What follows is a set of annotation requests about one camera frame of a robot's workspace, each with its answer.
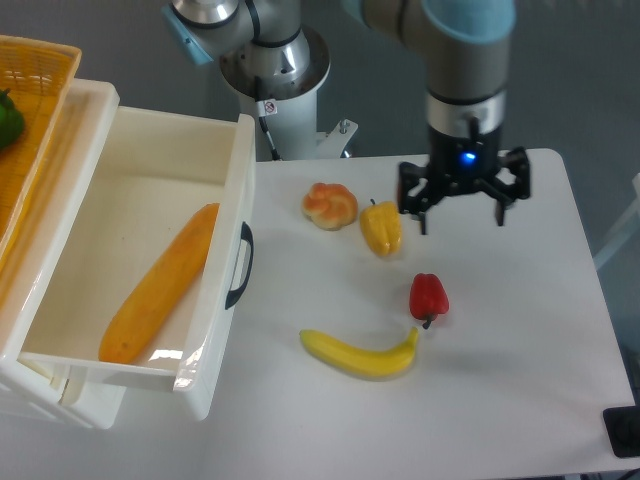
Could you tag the open white upper drawer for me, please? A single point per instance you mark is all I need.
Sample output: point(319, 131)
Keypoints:
point(155, 172)

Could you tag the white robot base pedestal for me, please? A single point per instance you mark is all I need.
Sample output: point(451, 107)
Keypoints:
point(278, 87)

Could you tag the white frame at right edge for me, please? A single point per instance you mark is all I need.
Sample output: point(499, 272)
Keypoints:
point(621, 231)

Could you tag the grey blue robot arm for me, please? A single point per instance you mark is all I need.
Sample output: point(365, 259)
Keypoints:
point(463, 44)

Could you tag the yellow bell pepper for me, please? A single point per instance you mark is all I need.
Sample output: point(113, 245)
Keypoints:
point(381, 228)

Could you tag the red bell pepper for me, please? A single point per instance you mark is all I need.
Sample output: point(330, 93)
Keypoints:
point(427, 299)

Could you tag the dark blue drawer handle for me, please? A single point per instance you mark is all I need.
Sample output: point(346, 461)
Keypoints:
point(243, 267)

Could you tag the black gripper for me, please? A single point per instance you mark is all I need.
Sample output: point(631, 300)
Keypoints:
point(460, 166)

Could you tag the white drawer cabinet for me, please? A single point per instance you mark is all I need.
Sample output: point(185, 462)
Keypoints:
point(41, 389)

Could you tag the black device at table edge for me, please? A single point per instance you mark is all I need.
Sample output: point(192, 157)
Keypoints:
point(622, 426)

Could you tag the round knotted bread roll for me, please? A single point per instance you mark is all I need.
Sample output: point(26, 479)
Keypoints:
point(330, 206)

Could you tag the green bell pepper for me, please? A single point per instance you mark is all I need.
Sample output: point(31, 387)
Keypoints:
point(12, 120)

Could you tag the orange plastic basket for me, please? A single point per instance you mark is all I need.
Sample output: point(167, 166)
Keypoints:
point(39, 75)

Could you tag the yellow banana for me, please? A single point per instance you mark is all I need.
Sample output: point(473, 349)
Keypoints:
point(359, 362)

